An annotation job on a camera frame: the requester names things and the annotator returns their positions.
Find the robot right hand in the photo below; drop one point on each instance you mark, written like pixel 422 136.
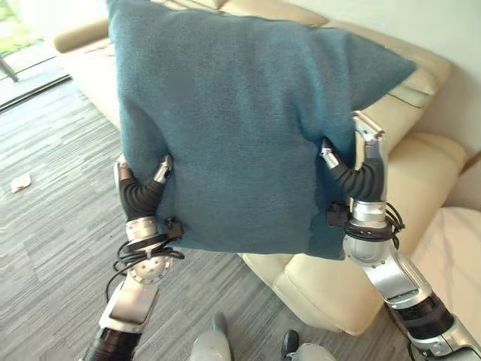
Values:
pixel 366 176

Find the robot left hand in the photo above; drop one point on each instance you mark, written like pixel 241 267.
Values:
pixel 138 195

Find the blue square cushion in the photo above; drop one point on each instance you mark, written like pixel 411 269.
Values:
pixel 233 124

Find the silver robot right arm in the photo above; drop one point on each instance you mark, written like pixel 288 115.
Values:
pixel 402 270

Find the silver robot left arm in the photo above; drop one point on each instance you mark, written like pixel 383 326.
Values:
pixel 129 289

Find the cream leather sofa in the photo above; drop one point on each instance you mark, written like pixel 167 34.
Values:
pixel 398 188

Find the crumpled white paper scrap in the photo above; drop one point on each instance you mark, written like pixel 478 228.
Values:
pixel 20 183

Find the silver robot left leg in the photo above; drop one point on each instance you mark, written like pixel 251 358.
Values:
pixel 213 344

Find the silver robot leg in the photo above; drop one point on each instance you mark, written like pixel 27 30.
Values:
pixel 213 344
pixel 306 349

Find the dark metal furniture leg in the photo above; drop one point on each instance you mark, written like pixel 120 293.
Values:
pixel 8 69

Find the silver robot right leg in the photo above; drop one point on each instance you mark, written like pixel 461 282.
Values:
pixel 306 349

